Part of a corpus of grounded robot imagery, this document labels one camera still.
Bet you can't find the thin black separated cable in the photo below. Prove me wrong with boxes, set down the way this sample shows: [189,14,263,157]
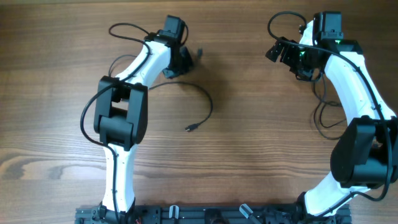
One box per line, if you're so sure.
[310,74,348,141]

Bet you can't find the black cable with usb plug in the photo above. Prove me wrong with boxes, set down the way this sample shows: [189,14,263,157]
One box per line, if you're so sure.
[148,81,214,133]

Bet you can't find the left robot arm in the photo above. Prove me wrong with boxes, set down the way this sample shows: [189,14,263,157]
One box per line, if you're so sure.
[93,16,193,223]

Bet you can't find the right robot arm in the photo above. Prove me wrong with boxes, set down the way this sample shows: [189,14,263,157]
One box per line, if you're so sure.
[266,11,397,220]

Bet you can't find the black left camera cable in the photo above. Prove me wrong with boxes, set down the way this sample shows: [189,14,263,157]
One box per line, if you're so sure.
[80,22,156,223]

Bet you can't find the black camera cable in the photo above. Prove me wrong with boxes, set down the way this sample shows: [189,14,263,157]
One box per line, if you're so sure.
[267,11,394,218]
[80,22,156,223]

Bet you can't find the black right camera cable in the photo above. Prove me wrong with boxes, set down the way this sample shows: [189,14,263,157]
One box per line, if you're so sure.
[267,11,394,218]

